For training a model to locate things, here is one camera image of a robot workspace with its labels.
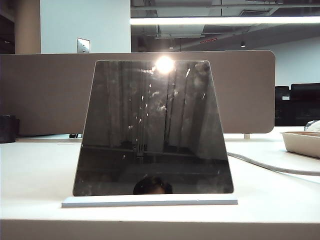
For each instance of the black cylindrical pen holder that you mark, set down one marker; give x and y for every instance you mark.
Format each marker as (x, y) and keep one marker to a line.
(8, 130)

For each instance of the brown desk divider panel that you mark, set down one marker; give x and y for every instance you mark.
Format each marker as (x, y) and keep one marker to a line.
(45, 95)

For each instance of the white divider support foot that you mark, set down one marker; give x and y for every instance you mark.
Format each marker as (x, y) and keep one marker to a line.
(246, 136)

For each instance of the beige paper pulp tray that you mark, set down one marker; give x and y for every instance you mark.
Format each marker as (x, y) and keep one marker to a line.
(300, 146)

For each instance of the red ceiling sign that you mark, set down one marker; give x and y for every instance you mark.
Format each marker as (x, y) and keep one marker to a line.
(208, 40)

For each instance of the clear plastic bag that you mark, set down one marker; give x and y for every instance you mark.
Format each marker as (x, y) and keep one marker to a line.
(313, 125)

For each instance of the silver wall switch plate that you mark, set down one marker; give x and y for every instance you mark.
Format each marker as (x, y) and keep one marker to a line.
(83, 45)

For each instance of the black ceiling spotlight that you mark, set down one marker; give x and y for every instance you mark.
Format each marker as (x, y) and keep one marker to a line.
(242, 44)

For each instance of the white ceiling light strip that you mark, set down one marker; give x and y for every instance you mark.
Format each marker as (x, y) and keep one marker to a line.
(225, 20)

